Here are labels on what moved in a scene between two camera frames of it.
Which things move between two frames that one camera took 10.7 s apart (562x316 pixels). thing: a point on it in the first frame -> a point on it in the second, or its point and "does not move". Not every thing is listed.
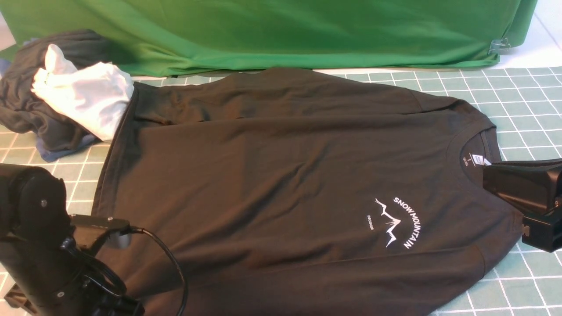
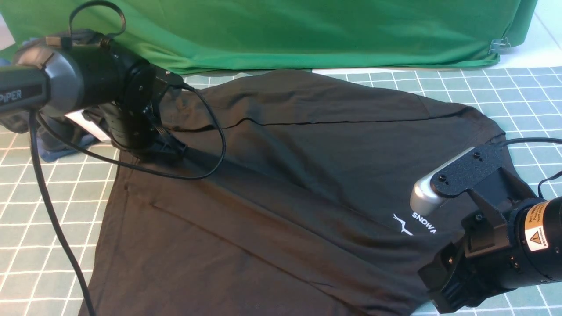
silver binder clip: x=498 y=46 does not move
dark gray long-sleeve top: x=281 y=192 does not move
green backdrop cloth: x=148 y=37 does not move
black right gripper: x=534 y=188 -> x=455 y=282
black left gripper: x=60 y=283 -> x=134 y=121
